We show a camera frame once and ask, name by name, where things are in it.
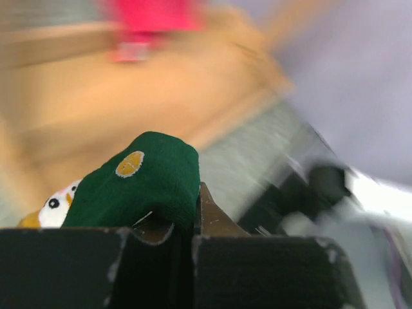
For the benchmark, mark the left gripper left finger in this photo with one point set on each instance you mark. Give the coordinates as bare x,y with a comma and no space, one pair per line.
148,266

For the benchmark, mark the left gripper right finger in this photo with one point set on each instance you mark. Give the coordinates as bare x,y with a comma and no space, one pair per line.
233,269

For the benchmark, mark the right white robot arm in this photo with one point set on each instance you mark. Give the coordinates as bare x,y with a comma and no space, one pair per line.
369,219

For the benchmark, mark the pink sock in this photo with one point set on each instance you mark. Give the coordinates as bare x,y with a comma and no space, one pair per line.
141,26

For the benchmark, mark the wooden hanging rack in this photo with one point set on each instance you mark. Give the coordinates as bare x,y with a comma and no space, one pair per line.
66,106

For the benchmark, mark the dark green sock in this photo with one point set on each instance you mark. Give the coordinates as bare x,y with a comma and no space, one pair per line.
156,174

